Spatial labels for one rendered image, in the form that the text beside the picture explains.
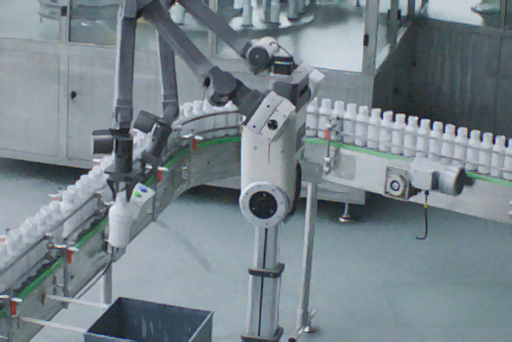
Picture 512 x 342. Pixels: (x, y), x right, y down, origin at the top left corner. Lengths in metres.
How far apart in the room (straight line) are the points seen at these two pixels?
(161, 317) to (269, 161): 0.61
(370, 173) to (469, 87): 3.71
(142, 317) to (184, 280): 2.63
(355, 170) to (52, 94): 2.79
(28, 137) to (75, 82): 0.49
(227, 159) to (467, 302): 1.68
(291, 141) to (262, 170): 0.14
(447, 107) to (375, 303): 2.99
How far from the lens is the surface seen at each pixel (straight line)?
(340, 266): 7.05
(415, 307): 6.60
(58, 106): 7.97
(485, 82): 9.25
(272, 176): 4.25
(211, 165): 5.65
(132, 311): 4.15
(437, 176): 5.36
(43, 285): 4.17
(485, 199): 5.42
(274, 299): 4.46
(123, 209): 3.99
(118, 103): 3.96
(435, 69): 9.27
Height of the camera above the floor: 2.59
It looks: 17 degrees down
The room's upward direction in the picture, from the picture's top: 2 degrees clockwise
